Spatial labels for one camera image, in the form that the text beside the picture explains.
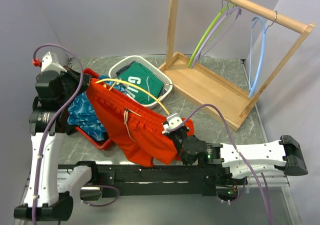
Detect green shorts with white letters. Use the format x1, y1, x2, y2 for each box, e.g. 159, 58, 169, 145
116, 61, 164, 105

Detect blue plastic hanger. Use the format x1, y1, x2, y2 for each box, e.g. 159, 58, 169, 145
248, 11, 278, 99

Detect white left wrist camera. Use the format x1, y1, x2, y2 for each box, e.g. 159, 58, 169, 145
41, 51, 67, 74

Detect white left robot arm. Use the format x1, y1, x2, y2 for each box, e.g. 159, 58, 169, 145
13, 67, 100, 224

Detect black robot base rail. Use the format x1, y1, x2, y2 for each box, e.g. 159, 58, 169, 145
94, 164, 248, 198

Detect green plastic hanger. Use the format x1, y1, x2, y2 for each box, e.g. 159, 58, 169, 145
187, 0, 236, 69

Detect red plastic tray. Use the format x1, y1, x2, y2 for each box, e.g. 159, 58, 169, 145
75, 68, 113, 150

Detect white perforated plastic basket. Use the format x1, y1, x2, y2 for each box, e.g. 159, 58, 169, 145
108, 55, 173, 101

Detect yellow plastic hanger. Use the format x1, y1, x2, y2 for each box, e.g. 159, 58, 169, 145
95, 78, 170, 115

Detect orange drawstring shorts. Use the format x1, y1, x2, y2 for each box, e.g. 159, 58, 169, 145
86, 78, 180, 167

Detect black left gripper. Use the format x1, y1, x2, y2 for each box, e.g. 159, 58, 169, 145
56, 64, 90, 106

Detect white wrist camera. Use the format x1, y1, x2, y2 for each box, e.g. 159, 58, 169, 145
162, 113, 183, 134
41, 51, 67, 74

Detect wooden clothes rack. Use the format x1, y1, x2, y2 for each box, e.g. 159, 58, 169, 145
160, 0, 316, 131

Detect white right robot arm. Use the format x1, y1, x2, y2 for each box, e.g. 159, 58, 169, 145
162, 122, 308, 185

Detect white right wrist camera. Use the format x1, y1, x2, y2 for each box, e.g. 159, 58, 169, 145
162, 113, 183, 134

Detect blue patterned shorts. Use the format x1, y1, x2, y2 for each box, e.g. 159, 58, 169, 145
66, 74, 131, 142

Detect purple plastic hanger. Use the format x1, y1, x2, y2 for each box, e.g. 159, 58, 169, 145
190, 0, 243, 69

